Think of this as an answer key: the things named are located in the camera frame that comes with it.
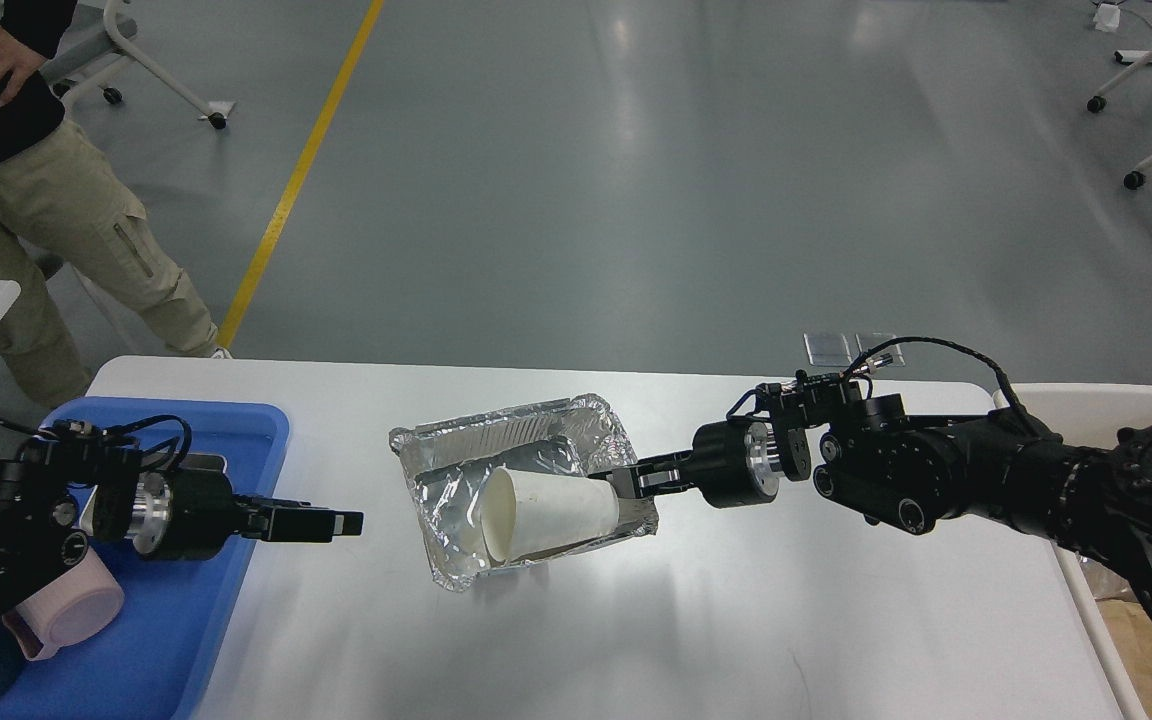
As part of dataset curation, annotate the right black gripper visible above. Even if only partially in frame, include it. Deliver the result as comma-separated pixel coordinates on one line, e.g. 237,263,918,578
588,420,785,509

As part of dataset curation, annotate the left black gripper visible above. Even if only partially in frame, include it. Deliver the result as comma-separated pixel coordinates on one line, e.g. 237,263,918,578
127,468,365,561

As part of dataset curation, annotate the square stainless steel tray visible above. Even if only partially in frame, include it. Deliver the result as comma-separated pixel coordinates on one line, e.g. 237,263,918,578
77,452,228,538

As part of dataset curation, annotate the white paper cup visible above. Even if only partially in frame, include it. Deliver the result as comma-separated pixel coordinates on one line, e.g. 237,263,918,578
480,468,620,562

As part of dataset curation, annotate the aluminium foil tray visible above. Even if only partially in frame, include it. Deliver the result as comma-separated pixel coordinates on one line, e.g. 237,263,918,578
389,395,659,592

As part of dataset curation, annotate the pink ribbed mug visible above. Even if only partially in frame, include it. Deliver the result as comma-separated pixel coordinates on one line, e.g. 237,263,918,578
3,548,126,662

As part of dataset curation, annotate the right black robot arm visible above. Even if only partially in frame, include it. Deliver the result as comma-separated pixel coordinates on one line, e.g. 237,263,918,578
598,338,1152,623

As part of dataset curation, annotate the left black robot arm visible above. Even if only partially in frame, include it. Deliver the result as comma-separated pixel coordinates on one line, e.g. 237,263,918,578
0,414,364,617

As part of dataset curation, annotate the blue plastic tray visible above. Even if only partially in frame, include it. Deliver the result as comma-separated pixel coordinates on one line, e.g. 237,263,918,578
0,396,291,719

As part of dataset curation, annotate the left floor socket plate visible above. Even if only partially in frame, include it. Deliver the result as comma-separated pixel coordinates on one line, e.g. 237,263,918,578
803,332,856,367

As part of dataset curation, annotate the floor socket plate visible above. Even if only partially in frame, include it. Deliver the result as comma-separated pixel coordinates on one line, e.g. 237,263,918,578
803,332,856,367
855,333,908,369

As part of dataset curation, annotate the right floor socket plate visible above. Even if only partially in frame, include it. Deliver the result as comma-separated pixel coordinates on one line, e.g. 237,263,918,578
855,333,908,369

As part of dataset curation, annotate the person in beige trousers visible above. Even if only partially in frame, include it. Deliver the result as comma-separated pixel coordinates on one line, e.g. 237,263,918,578
0,1,230,409

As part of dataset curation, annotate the beige plastic waste bin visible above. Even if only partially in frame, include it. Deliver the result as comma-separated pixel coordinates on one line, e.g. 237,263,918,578
1015,382,1152,719

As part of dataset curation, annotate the clear plastic wrap in bin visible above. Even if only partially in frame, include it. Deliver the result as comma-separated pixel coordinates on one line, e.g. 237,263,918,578
1078,556,1138,602

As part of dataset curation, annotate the grey office chair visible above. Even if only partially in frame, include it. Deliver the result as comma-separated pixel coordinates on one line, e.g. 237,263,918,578
41,1,232,129

